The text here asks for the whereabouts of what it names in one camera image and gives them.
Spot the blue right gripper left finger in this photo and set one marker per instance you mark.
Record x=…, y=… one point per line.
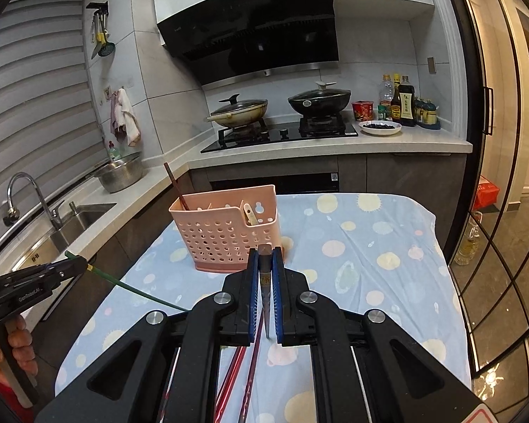
x=253, y=273

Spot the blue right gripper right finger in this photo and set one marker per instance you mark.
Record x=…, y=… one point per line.
x=277, y=274

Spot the dark brown chopstick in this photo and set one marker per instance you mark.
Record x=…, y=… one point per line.
x=265, y=267

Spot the green chopstick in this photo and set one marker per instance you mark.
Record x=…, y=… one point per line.
x=118, y=283

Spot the dark red chopstick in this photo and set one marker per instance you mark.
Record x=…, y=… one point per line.
x=175, y=185

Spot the chrome kitchen faucet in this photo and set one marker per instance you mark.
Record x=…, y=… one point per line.
x=31, y=200

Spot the hanging utensils rack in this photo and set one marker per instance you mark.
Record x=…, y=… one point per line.
x=103, y=47

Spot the left hand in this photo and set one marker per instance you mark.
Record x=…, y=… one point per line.
x=20, y=341

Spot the pink perforated utensil holder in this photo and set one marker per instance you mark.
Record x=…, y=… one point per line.
x=215, y=230

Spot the steel sink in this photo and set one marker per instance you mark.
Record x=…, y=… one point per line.
x=55, y=242

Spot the dark purple chopstick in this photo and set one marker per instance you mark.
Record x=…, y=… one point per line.
x=251, y=374

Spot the red chopstick pair left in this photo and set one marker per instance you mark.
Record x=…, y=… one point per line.
x=228, y=383

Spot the black gas stove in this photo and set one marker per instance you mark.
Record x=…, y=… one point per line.
x=260, y=132

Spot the beige wok with lid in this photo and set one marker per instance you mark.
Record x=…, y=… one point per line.
x=236, y=113

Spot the black wok with lid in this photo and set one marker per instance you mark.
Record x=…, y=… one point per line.
x=324, y=100

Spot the steel colander bowl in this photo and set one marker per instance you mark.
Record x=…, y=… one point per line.
x=121, y=173

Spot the white plate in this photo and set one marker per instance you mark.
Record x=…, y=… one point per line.
x=380, y=127

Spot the red instant noodle cup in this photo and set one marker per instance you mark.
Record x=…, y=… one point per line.
x=362, y=110

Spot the green dish soap bottle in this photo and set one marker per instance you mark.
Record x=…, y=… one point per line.
x=113, y=152

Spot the brown sauce bottle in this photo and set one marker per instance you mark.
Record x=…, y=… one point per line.
x=395, y=102

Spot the oil bottle on floor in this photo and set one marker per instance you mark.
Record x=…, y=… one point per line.
x=470, y=241

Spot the dark soy sauce bottle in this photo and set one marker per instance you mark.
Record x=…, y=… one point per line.
x=406, y=98

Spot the hanging dish cloth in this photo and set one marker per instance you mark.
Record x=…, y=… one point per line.
x=123, y=124

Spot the clear oil bottle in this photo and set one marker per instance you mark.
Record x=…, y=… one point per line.
x=386, y=95

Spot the condiment jars set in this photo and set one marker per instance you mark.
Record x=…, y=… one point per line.
x=426, y=114

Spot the red box on floor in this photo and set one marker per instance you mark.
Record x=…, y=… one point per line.
x=486, y=194

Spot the black range hood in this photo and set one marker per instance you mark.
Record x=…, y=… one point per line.
x=221, y=39

